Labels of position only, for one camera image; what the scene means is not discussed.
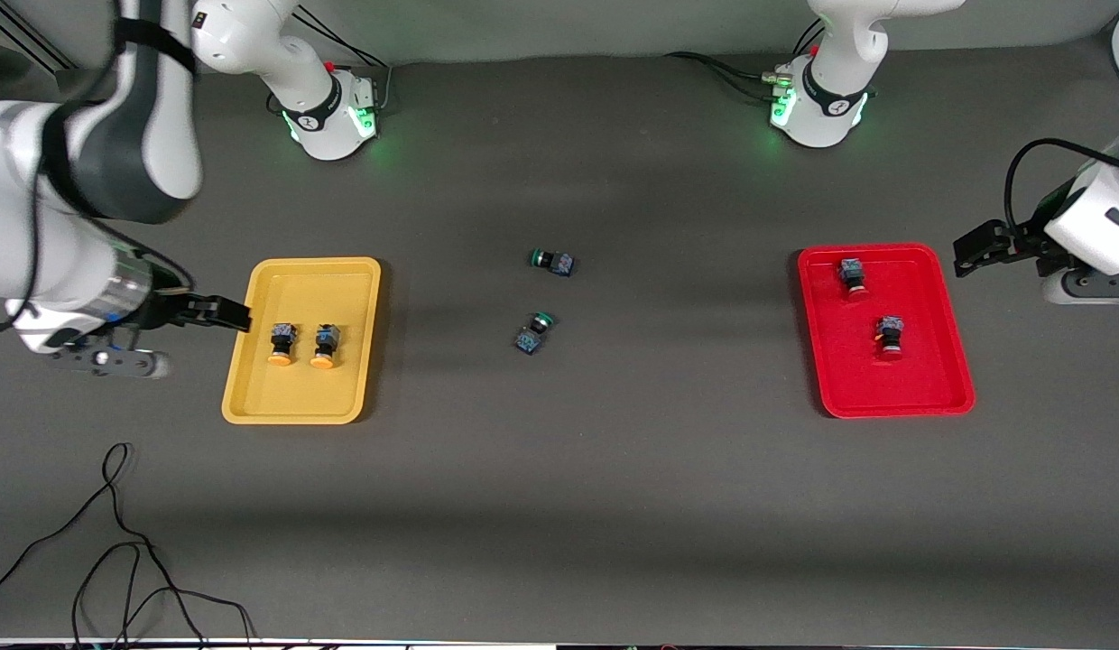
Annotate yellow plastic tray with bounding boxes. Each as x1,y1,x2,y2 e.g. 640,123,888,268
221,256,382,425

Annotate red plastic tray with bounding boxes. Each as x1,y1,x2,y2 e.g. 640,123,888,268
797,242,976,420

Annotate dark grey table mat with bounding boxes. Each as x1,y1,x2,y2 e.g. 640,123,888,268
0,41,1119,647

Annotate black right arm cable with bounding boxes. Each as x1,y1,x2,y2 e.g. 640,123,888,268
0,237,198,337

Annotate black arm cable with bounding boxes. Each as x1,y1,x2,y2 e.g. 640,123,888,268
0,237,198,337
1003,137,1119,237

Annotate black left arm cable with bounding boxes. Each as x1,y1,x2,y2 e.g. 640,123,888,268
1003,137,1119,237

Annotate thin black loose cable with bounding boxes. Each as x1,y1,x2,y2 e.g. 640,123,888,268
0,441,255,647

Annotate black right base cables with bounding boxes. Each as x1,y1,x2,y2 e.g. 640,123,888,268
267,7,394,118

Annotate black base cables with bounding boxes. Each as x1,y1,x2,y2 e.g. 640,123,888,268
662,20,828,100
267,7,394,118

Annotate black left base cables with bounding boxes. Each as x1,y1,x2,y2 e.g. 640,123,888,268
662,20,828,100

